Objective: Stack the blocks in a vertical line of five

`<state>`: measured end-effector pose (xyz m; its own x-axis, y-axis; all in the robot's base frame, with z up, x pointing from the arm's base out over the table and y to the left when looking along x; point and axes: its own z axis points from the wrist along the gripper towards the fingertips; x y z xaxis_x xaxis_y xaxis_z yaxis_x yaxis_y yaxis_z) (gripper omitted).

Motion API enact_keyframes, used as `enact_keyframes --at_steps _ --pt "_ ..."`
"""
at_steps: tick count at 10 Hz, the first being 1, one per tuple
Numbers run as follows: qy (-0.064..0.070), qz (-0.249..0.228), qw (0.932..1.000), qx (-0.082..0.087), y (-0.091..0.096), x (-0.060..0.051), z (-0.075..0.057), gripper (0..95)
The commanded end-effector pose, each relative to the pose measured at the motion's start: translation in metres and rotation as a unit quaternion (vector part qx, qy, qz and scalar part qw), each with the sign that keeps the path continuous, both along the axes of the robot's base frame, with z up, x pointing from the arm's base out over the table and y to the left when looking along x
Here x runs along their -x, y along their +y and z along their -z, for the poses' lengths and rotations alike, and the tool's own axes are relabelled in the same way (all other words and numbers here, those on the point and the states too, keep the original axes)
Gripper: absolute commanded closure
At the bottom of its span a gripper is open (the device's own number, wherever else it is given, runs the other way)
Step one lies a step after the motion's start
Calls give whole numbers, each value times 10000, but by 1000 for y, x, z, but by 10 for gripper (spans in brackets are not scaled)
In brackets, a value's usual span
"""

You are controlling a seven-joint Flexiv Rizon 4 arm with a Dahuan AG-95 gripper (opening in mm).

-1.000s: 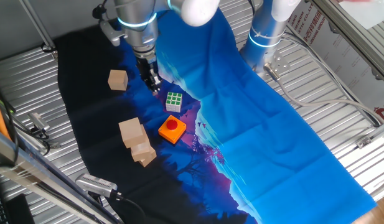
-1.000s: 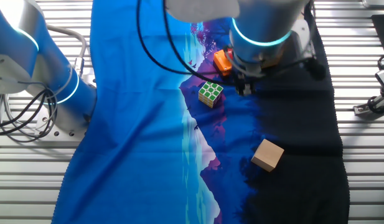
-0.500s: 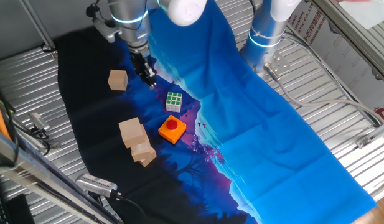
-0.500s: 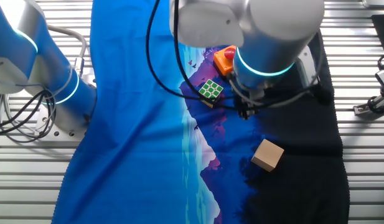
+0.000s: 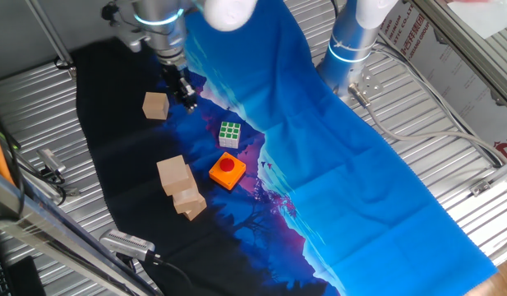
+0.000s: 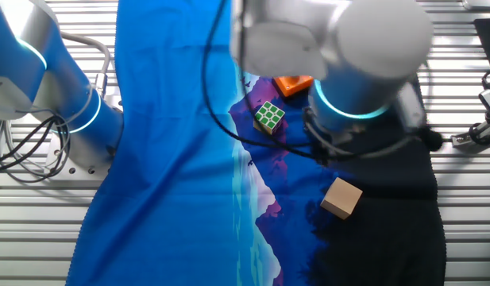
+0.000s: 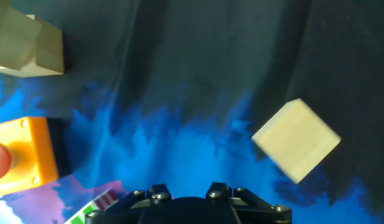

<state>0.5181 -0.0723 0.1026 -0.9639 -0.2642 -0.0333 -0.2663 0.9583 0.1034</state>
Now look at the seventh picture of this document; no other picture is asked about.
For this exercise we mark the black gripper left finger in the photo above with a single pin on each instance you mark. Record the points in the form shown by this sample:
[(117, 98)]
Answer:
[(126, 205)]

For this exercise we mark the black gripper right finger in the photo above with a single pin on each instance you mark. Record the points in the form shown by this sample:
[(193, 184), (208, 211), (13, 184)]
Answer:
[(257, 203)]

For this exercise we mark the orange box with red button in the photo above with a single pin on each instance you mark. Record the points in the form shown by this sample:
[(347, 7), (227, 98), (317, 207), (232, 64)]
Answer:
[(26, 155)]

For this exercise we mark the blue black landscape cloth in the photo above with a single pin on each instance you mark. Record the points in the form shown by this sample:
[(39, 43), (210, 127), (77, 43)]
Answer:
[(210, 77)]

